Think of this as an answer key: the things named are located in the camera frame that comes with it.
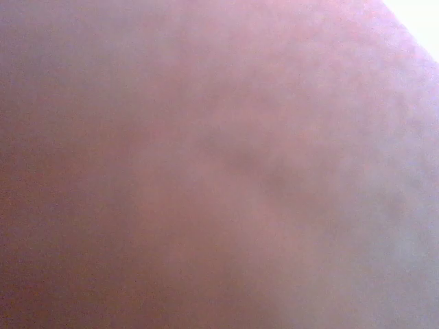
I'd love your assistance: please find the red candy snack bag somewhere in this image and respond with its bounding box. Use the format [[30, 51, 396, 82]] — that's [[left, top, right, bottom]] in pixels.
[[1, 1, 438, 328]]

